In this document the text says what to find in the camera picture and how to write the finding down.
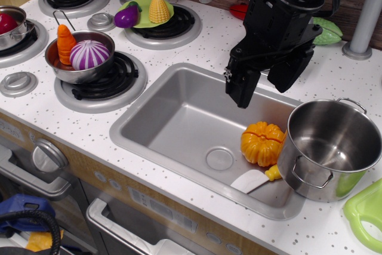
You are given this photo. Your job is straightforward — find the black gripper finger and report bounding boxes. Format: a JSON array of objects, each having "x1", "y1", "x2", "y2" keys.
[
  {"x1": 224, "y1": 68, "x2": 261, "y2": 109},
  {"x1": 267, "y1": 47, "x2": 314, "y2": 93}
]

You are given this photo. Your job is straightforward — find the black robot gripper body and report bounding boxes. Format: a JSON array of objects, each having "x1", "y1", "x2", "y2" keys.
[{"x1": 229, "y1": 0, "x2": 324, "y2": 73}]

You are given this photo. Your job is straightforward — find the large stainless steel pot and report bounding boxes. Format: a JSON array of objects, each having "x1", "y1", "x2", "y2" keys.
[{"x1": 277, "y1": 97, "x2": 381, "y2": 202}]

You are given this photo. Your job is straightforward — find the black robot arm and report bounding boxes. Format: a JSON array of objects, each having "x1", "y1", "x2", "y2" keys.
[{"x1": 224, "y1": 0, "x2": 339, "y2": 108}]

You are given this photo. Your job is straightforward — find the grey toy sink basin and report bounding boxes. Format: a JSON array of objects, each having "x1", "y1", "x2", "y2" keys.
[{"x1": 110, "y1": 63, "x2": 305, "y2": 220}]

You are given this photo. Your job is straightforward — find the steel pot at left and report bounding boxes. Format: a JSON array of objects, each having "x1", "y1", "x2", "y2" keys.
[{"x1": 1, "y1": 5, "x2": 34, "y2": 51}]

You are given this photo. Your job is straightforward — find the red toy vegetable behind gripper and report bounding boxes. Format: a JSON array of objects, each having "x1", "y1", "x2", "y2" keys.
[{"x1": 229, "y1": 4, "x2": 248, "y2": 20}]

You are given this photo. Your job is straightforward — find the green toy leafy vegetable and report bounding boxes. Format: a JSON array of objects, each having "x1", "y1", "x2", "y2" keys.
[{"x1": 313, "y1": 17, "x2": 343, "y2": 46}]

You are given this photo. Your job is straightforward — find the orange toy pumpkin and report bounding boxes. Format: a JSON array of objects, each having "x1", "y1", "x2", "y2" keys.
[{"x1": 241, "y1": 121, "x2": 285, "y2": 167}]

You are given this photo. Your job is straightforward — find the back right stove burner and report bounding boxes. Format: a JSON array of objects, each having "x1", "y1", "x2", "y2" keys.
[{"x1": 124, "y1": 4, "x2": 202, "y2": 50}]

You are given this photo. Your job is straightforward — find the grey metal pole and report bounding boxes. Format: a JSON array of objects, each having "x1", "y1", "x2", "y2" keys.
[{"x1": 342, "y1": 0, "x2": 381, "y2": 60}]

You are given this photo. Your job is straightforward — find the yellow toy corn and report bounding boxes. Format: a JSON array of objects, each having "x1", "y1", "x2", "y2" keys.
[{"x1": 149, "y1": 0, "x2": 171, "y2": 24}]

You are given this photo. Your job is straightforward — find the front right stove burner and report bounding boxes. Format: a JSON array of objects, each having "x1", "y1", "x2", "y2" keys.
[{"x1": 54, "y1": 52, "x2": 147, "y2": 113}]

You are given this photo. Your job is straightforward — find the green plastic plate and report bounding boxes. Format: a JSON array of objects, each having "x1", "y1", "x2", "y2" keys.
[{"x1": 118, "y1": 0, "x2": 174, "y2": 28}]

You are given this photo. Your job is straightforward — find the purple toy eggplant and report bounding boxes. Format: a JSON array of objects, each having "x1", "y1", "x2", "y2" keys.
[{"x1": 114, "y1": 1, "x2": 141, "y2": 29}]

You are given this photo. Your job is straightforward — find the grey stove knob middle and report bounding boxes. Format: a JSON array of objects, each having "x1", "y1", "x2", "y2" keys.
[{"x1": 87, "y1": 13, "x2": 116, "y2": 32}]

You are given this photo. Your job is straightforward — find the green plastic cutting board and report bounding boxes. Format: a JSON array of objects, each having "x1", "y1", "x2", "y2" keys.
[{"x1": 343, "y1": 179, "x2": 381, "y2": 254}]

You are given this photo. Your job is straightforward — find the purple white toy onion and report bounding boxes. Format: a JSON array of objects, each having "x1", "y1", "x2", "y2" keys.
[{"x1": 70, "y1": 40, "x2": 111, "y2": 70}]

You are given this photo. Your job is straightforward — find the small steel saucepan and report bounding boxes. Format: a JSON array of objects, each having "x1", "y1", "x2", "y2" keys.
[{"x1": 45, "y1": 24, "x2": 115, "y2": 84}]

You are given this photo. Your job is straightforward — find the orange toy carrot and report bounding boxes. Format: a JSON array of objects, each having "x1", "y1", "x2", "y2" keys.
[{"x1": 57, "y1": 24, "x2": 77, "y2": 65}]

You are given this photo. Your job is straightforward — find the grey oven dial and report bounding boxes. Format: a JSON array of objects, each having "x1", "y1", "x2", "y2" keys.
[{"x1": 30, "y1": 139, "x2": 69, "y2": 173}]

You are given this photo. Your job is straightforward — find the front left stove burner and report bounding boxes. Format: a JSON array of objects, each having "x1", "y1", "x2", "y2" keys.
[{"x1": 1, "y1": 19, "x2": 49, "y2": 69}]

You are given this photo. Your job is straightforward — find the grey stove knob front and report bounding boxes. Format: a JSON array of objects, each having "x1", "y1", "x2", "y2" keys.
[{"x1": 1, "y1": 72, "x2": 38, "y2": 97}]

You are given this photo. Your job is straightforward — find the red toy pepper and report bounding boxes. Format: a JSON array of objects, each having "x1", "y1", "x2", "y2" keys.
[{"x1": 0, "y1": 13, "x2": 18, "y2": 35}]

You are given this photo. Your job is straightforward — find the blue object lower left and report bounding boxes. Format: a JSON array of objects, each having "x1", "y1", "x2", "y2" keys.
[{"x1": 1, "y1": 193, "x2": 58, "y2": 234}]

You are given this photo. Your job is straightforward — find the yellow cloth lower left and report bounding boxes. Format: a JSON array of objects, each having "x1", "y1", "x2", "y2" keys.
[{"x1": 26, "y1": 232, "x2": 53, "y2": 252}]

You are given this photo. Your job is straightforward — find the grey dishwasher door handle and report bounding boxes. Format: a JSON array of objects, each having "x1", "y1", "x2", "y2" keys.
[{"x1": 87, "y1": 198, "x2": 193, "y2": 255}]

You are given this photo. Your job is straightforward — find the grey oven door handle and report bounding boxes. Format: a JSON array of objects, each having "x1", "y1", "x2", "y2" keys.
[{"x1": 1, "y1": 145, "x2": 72, "y2": 201}]

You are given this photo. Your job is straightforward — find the black hose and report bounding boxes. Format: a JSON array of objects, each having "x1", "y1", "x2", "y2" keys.
[{"x1": 0, "y1": 209, "x2": 63, "y2": 255}]

